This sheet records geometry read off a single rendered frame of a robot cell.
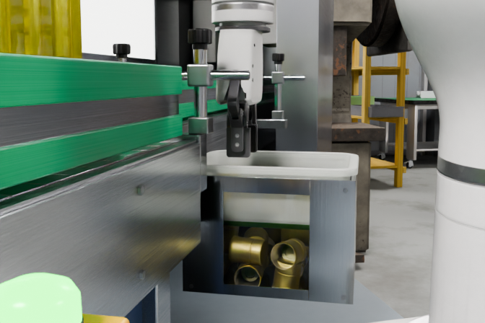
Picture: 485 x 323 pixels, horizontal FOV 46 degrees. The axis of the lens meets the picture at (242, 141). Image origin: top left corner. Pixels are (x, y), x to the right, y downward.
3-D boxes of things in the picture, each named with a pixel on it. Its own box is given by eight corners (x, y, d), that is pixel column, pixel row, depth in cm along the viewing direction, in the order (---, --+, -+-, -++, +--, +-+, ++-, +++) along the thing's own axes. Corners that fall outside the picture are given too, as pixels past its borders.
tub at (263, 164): (213, 202, 92) (213, 148, 91) (357, 209, 87) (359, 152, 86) (180, 231, 75) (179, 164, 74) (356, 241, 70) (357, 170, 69)
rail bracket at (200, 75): (122, 130, 74) (120, 31, 72) (251, 133, 70) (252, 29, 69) (112, 133, 71) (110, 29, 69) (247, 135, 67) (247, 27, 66)
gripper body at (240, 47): (224, 25, 84) (224, 102, 85) (206, 18, 74) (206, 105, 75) (275, 24, 82) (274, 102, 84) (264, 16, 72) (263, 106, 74)
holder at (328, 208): (182, 251, 93) (181, 156, 92) (355, 262, 88) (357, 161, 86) (143, 288, 77) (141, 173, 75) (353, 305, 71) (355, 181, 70)
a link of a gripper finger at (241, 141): (227, 107, 77) (227, 156, 78) (221, 108, 74) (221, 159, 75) (250, 107, 77) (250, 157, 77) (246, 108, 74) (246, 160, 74)
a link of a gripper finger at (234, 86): (236, 58, 77) (239, 95, 80) (224, 83, 71) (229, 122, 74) (245, 58, 77) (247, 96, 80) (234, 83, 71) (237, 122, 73)
